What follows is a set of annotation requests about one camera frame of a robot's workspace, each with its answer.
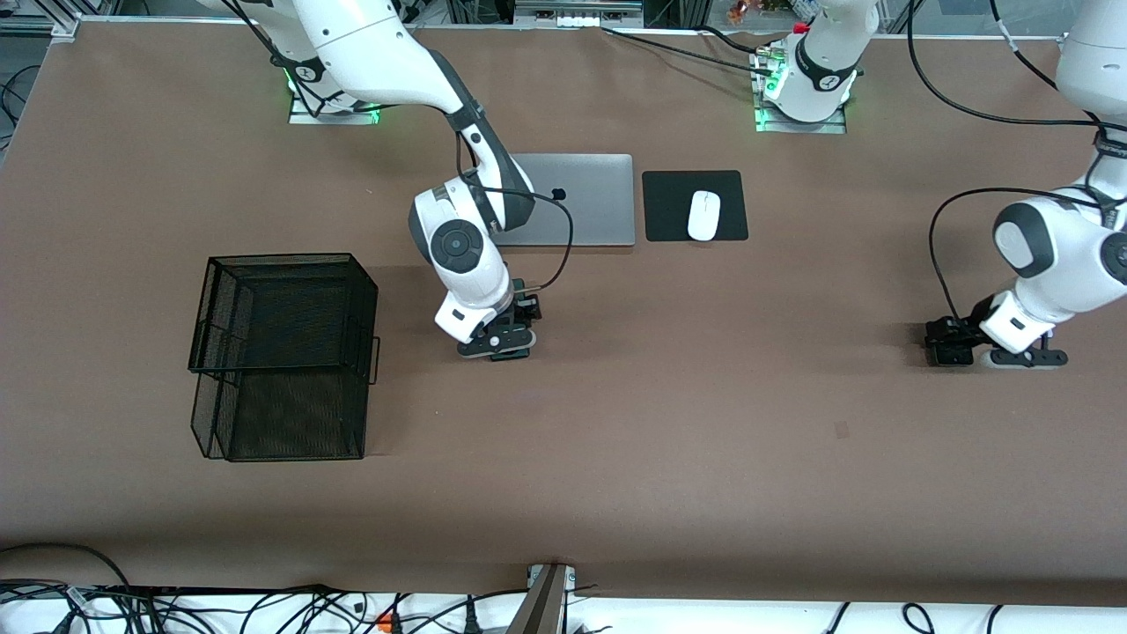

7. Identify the silver laptop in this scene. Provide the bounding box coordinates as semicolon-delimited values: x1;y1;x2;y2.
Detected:
493;153;637;248

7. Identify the black mouse pad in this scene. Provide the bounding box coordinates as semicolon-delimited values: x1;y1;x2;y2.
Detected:
641;169;750;243

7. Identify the white computer mouse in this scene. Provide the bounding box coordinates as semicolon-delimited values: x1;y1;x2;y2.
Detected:
687;189;722;242

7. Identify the white power strip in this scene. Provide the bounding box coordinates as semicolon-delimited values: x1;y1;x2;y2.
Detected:
513;0;645;27

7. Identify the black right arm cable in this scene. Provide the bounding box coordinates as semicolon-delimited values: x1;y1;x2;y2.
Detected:
453;132;575;291

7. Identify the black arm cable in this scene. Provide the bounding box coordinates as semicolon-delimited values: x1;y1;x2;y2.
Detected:
905;0;1127;322
453;132;575;291

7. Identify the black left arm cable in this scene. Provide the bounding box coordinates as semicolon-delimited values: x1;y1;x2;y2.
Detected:
905;0;1127;322

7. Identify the black wire mesh basket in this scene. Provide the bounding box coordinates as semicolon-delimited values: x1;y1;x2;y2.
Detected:
188;253;381;463

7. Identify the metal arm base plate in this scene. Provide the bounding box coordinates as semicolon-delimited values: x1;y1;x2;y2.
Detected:
755;101;848;135
289;88;381;126

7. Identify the grey metal camera post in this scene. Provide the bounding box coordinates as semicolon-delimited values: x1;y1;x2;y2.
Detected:
509;564;578;634

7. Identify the long black table cable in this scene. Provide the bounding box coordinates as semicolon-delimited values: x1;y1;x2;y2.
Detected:
601;26;771;73

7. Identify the thick black cable loop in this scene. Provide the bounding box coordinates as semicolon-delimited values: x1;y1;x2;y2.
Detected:
0;543;133;591

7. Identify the aluminium frame profile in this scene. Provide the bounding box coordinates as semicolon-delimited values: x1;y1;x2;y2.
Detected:
0;13;82;38

